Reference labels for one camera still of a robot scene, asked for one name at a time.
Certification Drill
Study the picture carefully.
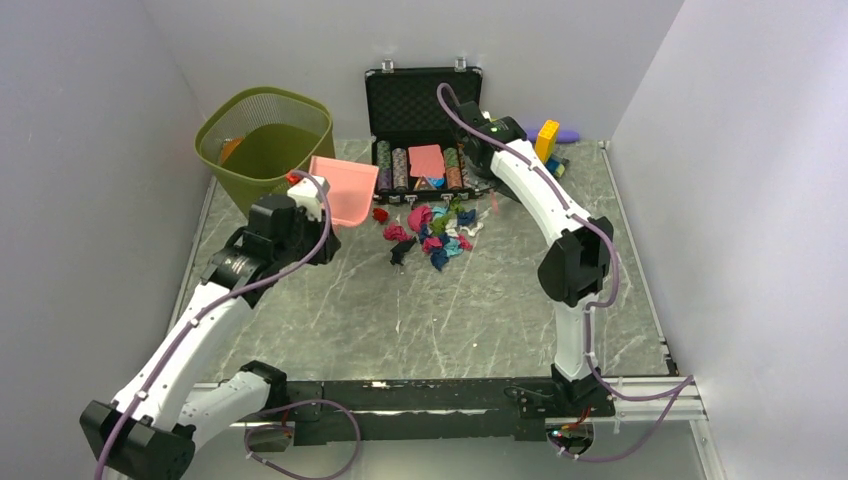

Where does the white torn paper scrap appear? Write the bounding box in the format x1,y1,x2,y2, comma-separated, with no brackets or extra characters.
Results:
445,218,460,238

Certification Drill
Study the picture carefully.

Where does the olive green mesh wastebasket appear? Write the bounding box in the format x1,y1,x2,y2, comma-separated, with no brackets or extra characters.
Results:
194,86,335,215

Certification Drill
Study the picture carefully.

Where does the red paper scrap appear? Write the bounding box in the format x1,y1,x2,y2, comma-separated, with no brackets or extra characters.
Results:
372,208,389,224

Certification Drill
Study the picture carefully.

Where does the blue scrap near blocks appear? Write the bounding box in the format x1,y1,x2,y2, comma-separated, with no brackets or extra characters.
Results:
456,209,477,227

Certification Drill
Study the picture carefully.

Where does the purple cylinder toy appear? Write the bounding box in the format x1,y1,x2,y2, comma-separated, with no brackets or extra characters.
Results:
526,129,581,144

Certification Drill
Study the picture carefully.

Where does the dark blue scrap centre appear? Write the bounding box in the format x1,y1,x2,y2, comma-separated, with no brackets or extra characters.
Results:
430,249,449,272

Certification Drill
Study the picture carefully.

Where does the yellow tall block right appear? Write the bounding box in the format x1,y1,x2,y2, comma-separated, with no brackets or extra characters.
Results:
534,120,560,163

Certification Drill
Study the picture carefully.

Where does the black paper scrap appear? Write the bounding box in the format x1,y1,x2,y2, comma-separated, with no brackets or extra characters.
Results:
390,237,418,267

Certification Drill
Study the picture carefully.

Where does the pink plastic dustpan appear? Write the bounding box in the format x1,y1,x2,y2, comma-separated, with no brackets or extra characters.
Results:
309,156,378,227

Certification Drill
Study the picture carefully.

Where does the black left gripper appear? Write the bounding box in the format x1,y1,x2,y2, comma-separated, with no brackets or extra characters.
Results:
275,205,342,268

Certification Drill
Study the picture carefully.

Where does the teal paper scrap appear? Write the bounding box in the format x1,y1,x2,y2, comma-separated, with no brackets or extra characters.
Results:
443,237,464,258

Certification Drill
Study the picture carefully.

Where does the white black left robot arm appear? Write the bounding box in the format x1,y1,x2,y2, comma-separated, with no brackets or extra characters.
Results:
80,193,340,479

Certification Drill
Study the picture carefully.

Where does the magenta paper scrap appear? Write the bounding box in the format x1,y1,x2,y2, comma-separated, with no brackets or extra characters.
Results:
407,205,433,233

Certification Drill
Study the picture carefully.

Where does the small pink paper scrap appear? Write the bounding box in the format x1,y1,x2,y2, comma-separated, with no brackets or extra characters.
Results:
457,235,474,251

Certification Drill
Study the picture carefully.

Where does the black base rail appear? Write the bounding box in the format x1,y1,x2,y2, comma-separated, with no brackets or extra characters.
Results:
238,377,615,446

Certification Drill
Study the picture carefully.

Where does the grey building block baseplate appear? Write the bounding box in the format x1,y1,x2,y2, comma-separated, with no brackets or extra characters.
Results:
545,154,570,179

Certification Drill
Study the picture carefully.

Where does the pink hand brush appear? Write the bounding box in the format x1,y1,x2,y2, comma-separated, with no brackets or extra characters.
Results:
489,189,499,215

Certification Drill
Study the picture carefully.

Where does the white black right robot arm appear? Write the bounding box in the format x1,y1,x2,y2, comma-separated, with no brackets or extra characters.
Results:
445,101,614,416

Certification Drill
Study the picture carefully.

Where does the pink card stack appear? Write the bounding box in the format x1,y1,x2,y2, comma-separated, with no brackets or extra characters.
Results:
407,144,446,178

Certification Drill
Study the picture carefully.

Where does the orange scrap in basket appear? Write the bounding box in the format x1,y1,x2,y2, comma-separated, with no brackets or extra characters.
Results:
218,137,244,165

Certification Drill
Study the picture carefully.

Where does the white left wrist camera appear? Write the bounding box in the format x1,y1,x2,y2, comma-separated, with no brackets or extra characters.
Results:
286,175,330,221

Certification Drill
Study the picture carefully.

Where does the green paper scrap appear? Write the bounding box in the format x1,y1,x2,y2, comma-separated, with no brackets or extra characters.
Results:
429,199,465,236

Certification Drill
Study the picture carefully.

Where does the black poker chip case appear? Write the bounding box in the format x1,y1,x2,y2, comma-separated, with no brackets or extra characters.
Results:
365,57,486,206

